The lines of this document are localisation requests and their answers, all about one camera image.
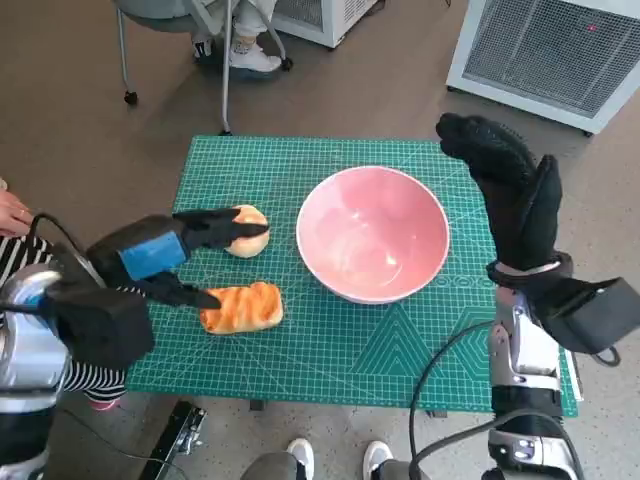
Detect seated person in white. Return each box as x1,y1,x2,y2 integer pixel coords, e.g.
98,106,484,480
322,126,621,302
192,0,284,75

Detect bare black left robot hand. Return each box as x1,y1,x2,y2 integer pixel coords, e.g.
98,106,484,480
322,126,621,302
87,207,274,310

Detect green cutting mat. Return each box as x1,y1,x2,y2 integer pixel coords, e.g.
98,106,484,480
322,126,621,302
124,134,579,416

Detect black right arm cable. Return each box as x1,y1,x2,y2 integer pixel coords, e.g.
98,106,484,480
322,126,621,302
414,407,586,480
409,319,496,480

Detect large white mesh cabinet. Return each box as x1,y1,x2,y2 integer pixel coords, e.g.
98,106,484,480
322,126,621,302
444,0,640,135

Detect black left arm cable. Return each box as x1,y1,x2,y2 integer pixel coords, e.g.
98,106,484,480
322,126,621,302
27,212,109,292

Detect rectangular braided toy bread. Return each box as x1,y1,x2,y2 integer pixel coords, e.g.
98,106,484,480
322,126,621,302
199,281,285,335

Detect person's hand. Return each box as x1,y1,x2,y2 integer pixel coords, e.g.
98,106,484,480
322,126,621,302
0,189,34,236

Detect pink bowl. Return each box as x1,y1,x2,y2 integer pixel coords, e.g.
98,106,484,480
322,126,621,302
295,166,450,305

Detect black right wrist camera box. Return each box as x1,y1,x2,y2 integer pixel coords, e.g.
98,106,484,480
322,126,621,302
539,277,640,356

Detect thin black floor cable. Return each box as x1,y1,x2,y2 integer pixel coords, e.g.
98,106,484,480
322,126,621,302
59,407,157,459

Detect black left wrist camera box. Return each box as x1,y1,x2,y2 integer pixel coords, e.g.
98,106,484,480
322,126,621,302
44,284,155,371

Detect black metal bar stand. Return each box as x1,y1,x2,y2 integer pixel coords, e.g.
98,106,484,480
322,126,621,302
134,399,209,480

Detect grey office chair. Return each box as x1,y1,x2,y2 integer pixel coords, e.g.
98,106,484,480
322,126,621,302
114,0,295,136

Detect small white mesh cabinet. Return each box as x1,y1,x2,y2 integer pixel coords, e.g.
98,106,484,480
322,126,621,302
273,0,381,50

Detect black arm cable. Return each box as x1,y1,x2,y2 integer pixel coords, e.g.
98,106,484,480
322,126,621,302
414,407,586,480
27,212,109,292
409,319,496,480

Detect person in striped clothing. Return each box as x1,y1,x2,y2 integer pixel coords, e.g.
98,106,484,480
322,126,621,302
0,174,127,412

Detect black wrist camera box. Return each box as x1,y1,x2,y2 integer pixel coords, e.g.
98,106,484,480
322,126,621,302
44,284,155,371
539,277,640,356

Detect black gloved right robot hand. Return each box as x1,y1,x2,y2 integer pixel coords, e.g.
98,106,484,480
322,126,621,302
435,112,564,273

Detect round toy bread bun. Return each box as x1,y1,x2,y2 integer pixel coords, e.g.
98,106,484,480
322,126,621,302
222,203,272,259

